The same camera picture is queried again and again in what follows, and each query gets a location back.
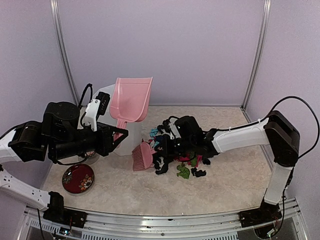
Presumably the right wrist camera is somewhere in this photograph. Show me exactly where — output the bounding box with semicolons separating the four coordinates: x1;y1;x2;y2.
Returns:
162;116;181;140

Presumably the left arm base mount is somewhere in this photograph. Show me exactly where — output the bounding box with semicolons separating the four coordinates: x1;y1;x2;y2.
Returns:
43;191;88;229

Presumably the translucent white plastic bin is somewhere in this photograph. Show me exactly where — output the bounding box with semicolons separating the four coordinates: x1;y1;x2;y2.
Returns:
93;84;142;156

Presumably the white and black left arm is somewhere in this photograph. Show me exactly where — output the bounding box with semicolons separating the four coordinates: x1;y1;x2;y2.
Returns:
0;101;129;223

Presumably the red floral lacquer bowl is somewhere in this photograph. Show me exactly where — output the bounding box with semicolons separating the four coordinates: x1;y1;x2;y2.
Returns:
62;164;95;194

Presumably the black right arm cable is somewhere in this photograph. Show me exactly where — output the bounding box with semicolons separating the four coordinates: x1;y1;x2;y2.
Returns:
259;96;317;161

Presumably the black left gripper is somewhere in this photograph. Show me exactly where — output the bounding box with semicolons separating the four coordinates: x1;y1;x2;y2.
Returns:
51;121;127;161

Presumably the aluminium front rail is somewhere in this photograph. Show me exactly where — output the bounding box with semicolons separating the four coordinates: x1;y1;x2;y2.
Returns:
23;197;303;240

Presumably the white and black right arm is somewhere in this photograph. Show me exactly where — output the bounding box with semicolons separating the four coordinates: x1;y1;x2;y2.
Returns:
157;146;271;215

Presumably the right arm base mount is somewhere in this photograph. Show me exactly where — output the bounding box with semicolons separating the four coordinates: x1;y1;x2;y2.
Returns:
238;200;282;228

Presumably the pile of coloured paper scraps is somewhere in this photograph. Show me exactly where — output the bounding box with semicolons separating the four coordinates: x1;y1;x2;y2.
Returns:
149;125;211;179

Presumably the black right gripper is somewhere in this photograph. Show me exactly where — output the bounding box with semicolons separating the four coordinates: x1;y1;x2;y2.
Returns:
154;137;194;156

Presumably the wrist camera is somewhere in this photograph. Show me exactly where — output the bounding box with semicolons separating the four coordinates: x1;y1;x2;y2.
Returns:
80;91;110;132
162;116;181;140

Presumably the pink plastic dustpan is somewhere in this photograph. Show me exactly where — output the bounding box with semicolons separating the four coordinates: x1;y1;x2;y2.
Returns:
109;77;153;129

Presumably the black paper scrap right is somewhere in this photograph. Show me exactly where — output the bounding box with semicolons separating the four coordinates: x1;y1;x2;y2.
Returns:
191;167;207;178

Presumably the light blue paper scrap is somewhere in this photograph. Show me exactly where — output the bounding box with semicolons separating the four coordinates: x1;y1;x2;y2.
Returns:
149;128;159;139

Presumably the red patterned glass bowl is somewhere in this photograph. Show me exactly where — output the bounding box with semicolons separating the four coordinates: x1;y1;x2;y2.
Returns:
85;151;96;161

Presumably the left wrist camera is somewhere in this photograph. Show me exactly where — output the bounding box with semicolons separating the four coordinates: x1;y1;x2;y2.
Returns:
80;91;110;132

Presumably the pink hand brush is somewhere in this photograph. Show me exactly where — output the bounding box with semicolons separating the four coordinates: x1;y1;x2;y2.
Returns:
132;142;156;172

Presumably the green paper scrap near dustpan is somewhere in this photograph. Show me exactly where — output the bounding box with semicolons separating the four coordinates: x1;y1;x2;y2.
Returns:
176;163;190;179

